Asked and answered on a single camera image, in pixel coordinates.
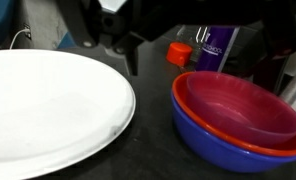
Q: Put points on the purple pump bottle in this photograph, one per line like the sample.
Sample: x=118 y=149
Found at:
x=214 y=50

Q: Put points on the white plate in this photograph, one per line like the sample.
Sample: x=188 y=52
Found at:
x=54 y=110

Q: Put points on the orange plastic bowl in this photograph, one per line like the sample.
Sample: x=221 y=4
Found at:
x=180 y=91

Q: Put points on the white wall outlet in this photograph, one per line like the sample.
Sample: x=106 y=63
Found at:
x=27 y=31

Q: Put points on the blue plastic bowl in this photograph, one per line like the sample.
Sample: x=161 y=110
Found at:
x=204 y=146

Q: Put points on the pink plastic bowl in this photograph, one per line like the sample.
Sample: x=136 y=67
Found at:
x=241 y=106

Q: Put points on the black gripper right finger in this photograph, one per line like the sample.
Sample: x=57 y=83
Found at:
x=278 y=30

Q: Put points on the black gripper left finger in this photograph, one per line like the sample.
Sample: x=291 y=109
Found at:
x=84 y=23

